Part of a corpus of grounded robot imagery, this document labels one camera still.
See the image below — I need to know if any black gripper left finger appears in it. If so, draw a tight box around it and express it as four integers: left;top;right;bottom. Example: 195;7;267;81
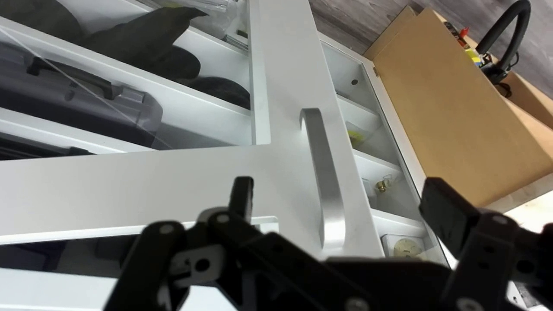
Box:
228;176;254;221

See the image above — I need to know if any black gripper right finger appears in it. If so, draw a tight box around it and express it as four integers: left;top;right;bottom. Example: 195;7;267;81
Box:
418;178;480;249

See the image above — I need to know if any white glass shelf door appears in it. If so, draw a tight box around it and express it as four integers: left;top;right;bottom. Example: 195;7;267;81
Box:
0;0;387;311

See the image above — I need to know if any white shelf cabinet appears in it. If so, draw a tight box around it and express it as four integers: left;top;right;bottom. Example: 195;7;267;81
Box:
1;0;440;271

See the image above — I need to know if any brown cardboard box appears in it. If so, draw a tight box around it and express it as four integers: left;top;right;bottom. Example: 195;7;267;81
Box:
366;7;553;211

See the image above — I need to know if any silver door handle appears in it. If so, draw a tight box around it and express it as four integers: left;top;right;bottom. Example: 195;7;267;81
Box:
300;109;345;249

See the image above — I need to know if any black cable hose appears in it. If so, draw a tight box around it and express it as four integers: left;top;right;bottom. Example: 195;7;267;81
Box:
475;0;532;83

